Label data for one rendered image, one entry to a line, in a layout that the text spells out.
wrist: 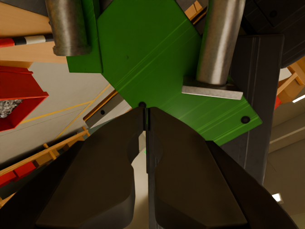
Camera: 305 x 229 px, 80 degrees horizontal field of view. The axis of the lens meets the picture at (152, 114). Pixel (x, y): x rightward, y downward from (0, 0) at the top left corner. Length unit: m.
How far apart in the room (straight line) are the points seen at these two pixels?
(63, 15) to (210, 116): 0.19
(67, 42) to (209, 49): 0.13
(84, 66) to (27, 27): 0.25
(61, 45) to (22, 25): 0.26
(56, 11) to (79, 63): 0.06
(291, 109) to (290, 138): 2.17
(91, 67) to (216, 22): 0.14
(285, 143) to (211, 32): 7.57
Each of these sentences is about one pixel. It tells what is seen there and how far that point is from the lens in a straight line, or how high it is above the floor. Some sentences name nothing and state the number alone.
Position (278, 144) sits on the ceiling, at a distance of 7.71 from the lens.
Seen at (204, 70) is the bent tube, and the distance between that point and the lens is 0.18.
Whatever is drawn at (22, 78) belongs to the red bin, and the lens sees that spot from 0.73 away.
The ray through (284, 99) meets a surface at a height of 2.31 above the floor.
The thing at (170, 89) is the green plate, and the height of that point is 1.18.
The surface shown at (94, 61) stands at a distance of 0.23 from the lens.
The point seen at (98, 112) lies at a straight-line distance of 0.41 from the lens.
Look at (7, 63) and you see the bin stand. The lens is 0.73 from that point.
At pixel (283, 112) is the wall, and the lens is 9.54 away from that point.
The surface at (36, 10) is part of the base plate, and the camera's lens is 0.45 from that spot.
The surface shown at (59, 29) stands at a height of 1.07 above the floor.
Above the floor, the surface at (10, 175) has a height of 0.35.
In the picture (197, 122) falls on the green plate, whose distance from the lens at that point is 0.24.
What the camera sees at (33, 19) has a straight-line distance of 0.47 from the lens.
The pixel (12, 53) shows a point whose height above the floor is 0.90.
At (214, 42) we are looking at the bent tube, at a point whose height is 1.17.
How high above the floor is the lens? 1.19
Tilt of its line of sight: 1 degrees down
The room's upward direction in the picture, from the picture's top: 144 degrees clockwise
